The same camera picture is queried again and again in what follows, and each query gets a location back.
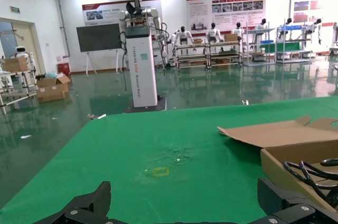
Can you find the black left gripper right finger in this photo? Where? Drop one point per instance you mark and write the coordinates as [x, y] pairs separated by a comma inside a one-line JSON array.
[[280, 205]]

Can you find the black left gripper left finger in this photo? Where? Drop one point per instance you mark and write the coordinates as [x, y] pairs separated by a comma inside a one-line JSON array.
[[84, 208]]

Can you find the open brown cardboard box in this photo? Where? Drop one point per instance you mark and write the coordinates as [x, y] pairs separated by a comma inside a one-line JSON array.
[[272, 160]]

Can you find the open cardboard shipping box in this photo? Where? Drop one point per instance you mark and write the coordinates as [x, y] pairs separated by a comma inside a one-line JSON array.
[[51, 94]]

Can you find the small brown cardboard box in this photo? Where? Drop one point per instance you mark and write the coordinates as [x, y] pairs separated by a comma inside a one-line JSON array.
[[231, 37], [197, 41]]

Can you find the green table cloth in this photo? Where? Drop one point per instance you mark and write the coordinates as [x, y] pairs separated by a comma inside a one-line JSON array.
[[118, 142]]

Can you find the light blue plastic bag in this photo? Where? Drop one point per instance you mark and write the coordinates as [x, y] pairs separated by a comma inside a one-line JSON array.
[[51, 75]]

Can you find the white pipe rack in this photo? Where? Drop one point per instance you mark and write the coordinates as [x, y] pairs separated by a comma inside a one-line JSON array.
[[23, 84]]

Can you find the red floor cabinet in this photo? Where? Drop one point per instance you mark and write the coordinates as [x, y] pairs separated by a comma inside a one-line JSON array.
[[64, 68]]

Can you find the metal shelf with blue tray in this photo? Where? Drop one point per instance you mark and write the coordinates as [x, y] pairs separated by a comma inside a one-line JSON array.
[[290, 47], [266, 47]]

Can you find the brown cardboard carton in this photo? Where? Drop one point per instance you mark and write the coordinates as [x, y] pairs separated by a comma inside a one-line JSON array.
[[15, 65]]

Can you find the pipe rack with wooden shelves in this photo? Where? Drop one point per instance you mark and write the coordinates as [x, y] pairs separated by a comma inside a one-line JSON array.
[[224, 54], [191, 56]]

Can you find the small white round-head robot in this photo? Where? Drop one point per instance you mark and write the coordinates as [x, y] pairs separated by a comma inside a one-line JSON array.
[[22, 53]]

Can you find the black screen on stand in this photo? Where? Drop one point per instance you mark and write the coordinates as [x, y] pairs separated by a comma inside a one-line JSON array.
[[97, 37]]

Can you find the white black humanoid robot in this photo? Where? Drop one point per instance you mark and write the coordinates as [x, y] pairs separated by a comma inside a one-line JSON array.
[[285, 27], [238, 31], [214, 33], [317, 27], [182, 36], [261, 27]]

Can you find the beige door with window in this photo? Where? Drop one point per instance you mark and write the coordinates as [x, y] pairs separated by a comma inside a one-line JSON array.
[[25, 39]]

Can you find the green exit sign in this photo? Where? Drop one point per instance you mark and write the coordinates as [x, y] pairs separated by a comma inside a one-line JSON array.
[[15, 9]]

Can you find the grey wall pipe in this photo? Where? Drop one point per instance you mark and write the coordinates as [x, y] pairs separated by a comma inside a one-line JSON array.
[[63, 18]]

